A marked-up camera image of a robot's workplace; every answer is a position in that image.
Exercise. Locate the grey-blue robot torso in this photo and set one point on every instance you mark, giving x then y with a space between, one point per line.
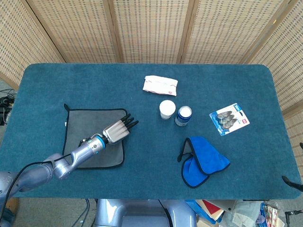
142 212

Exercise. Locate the wicker folding screen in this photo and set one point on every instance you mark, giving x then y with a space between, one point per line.
151 30

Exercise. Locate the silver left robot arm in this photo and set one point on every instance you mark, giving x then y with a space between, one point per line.
71 159

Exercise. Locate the white plastic bag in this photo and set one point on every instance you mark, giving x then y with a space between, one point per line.
243 214

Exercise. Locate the teal carpet table cover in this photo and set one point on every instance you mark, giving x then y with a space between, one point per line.
151 151

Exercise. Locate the grey and green cloth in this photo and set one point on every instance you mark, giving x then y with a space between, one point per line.
87 123

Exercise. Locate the white paper cup blue print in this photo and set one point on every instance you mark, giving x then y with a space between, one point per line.
167 108

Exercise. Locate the white pink tissue pack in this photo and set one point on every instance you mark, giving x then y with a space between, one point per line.
159 85

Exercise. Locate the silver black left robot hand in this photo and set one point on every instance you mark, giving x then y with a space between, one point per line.
116 133

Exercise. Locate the blue microfibre cloth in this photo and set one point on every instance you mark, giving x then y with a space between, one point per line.
206 153

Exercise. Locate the red book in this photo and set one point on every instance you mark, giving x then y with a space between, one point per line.
210 206

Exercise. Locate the blue drink can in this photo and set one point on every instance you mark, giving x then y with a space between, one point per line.
182 117

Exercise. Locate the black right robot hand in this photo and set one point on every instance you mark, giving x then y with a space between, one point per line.
290 180

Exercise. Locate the blister pack of metal clips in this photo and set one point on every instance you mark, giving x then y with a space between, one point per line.
228 119

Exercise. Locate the blue box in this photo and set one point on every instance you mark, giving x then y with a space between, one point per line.
193 208

